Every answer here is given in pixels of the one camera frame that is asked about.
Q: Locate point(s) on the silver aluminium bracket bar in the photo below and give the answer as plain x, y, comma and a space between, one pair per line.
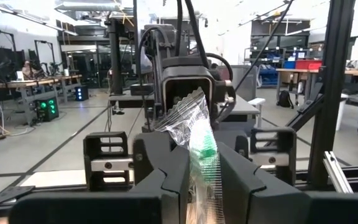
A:
337, 174

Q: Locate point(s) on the person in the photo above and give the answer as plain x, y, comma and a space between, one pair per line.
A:
28, 70

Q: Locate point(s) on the grey table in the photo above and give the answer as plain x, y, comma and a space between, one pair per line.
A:
244, 107

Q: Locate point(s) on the black shelf rack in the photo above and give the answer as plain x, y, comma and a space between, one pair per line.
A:
278, 28

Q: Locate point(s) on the blue storage bin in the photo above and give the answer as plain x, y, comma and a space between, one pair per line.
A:
289, 64

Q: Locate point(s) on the blue lit computer tower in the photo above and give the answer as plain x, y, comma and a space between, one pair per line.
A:
81, 93

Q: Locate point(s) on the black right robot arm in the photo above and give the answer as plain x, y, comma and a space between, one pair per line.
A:
154, 43

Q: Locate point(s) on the white trash bin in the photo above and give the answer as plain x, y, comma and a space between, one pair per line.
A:
341, 112

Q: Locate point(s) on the green lit computer tower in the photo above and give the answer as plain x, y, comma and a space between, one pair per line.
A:
47, 109

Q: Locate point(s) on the long wooden top workbench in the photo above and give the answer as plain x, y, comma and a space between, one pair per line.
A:
20, 83

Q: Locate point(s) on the black backpack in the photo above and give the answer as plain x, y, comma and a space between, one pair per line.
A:
285, 99

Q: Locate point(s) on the white stool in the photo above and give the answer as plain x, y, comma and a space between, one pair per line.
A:
256, 101

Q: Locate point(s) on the black aluminium table frame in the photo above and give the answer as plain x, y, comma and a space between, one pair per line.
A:
331, 93

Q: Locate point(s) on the grey metal cabinet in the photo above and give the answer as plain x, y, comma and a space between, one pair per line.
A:
244, 81

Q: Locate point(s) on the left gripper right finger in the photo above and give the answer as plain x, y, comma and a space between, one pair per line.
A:
291, 208

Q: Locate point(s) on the red storage bin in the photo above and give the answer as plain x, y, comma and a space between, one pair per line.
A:
308, 64

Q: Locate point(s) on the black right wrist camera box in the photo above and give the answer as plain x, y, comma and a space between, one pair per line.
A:
186, 72

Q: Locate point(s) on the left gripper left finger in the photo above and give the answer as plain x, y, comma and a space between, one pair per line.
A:
104, 208

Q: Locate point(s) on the green bristle toothbrush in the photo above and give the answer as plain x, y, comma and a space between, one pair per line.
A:
204, 140

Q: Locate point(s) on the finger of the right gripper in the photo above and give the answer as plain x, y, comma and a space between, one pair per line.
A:
149, 149
233, 140

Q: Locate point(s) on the wooden workbench on castors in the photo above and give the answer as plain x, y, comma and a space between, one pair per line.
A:
291, 70

